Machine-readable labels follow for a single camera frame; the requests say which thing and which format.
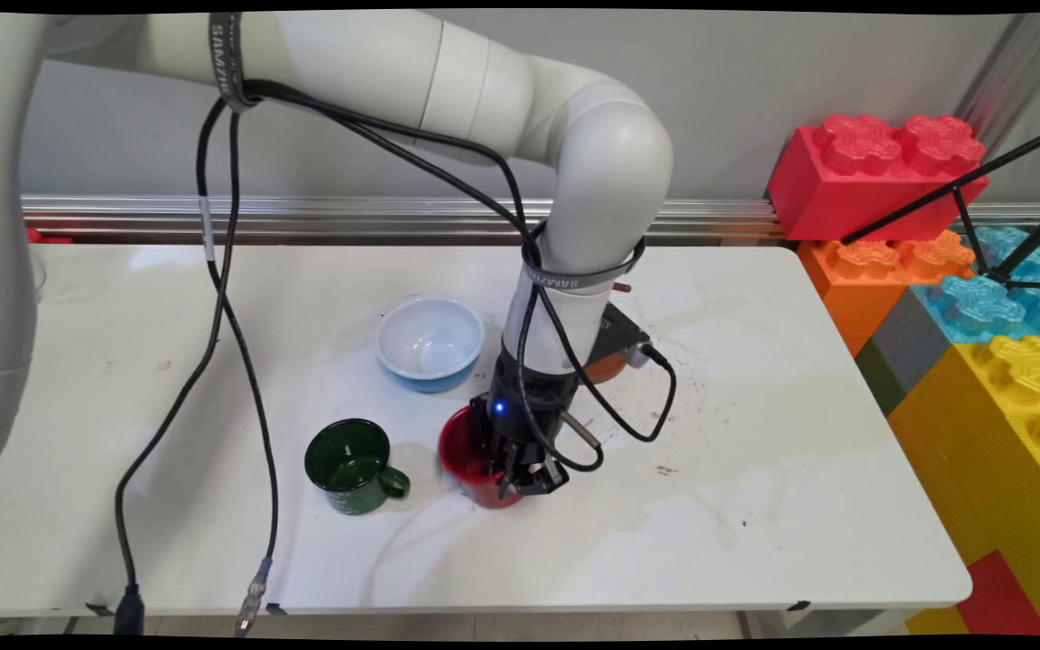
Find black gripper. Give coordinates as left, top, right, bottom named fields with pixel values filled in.
left=470, top=348, right=580, bottom=500

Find red speckled enamel mug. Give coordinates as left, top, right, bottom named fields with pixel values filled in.
left=438, top=404, right=525, bottom=509

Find brown wooden mug tree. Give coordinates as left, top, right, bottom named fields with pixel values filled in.
left=581, top=282, right=638, bottom=385

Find blue and white bowl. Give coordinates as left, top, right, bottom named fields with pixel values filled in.
left=376, top=295, right=486, bottom=394

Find dark green enamel mug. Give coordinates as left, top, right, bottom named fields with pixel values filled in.
left=304, top=418, right=412, bottom=516

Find green big toy brick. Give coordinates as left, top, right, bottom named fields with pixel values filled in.
left=854, top=339, right=907, bottom=418

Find orange big toy brick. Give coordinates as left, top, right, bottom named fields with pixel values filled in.
left=797, top=230, right=977, bottom=358

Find grey big toy brick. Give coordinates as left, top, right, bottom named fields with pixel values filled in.
left=870, top=287, right=954, bottom=394

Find red big toy brick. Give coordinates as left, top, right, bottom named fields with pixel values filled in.
left=766, top=114, right=990, bottom=243

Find yellow big toy brick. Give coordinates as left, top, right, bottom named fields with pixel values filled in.
left=886, top=336, right=1040, bottom=637

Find light blue big toy brick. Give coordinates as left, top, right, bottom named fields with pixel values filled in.
left=913, top=226, right=1040, bottom=344

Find flat red toy brick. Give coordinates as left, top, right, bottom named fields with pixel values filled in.
left=955, top=551, right=1040, bottom=637

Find black tripod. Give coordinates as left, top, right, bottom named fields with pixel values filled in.
left=840, top=122, right=1040, bottom=292

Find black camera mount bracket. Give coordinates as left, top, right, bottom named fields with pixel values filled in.
left=588, top=302, right=652, bottom=362

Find grey printed cable strap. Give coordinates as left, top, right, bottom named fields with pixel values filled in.
left=209, top=13, right=261, bottom=114
left=520, top=237, right=647, bottom=292

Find black cable silver plug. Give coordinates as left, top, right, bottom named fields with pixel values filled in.
left=209, top=79, right=679, bottom=635

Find aluminium rail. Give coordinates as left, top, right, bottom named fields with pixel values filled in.
left=22, top=192, right=1040, bottom=246

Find aluminium upright post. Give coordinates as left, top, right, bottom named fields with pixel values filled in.
left=953, top=14, right=1040, bottom=154

